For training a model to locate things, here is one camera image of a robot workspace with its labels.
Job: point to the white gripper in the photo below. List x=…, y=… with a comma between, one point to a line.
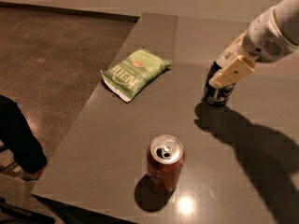
x=261, y=38

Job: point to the blue pepsi can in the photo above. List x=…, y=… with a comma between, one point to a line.
x=216, y=97

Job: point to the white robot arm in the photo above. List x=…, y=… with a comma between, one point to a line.
x=287, y=16

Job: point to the red coke can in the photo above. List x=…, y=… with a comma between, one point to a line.
x=165, y=159

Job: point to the green chip bag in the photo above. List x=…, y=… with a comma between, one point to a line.
x=130, y=76

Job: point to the person's dark trouser leg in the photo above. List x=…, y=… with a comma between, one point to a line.
x=17, y=136

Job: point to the person's shoe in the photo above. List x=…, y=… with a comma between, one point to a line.
x=32, y=176

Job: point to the black chair base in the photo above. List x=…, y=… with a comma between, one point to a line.
x=11, y=214

